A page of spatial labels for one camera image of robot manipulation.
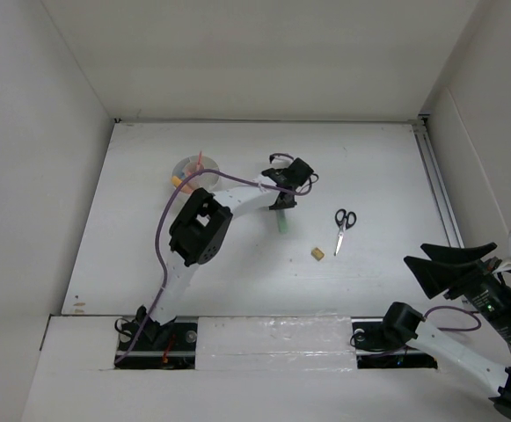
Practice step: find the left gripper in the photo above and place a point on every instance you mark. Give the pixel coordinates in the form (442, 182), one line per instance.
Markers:
(291, 205)

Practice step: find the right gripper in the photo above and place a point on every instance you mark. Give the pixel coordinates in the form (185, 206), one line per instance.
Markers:
(455, 277)

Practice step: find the green highlighter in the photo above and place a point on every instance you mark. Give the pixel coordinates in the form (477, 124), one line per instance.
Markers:
(282, 221)

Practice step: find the red and white pen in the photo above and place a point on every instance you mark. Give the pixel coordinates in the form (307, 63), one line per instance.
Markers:
(198, 166)

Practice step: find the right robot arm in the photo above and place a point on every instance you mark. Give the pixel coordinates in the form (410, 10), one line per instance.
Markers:
(403, 325)

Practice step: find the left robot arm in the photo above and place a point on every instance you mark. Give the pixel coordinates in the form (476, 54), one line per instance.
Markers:
(200, 227)

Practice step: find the small yellow eraser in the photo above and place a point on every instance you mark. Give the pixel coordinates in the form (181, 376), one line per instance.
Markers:
(317, 254)

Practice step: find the white front panel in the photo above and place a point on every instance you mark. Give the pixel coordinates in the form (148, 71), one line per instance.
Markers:
(275, 344)

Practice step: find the black handled scissors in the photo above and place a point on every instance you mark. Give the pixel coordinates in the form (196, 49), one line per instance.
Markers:
(345, 220)

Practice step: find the aluminium rail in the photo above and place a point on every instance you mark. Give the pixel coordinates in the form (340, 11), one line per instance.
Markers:
(435, 180)

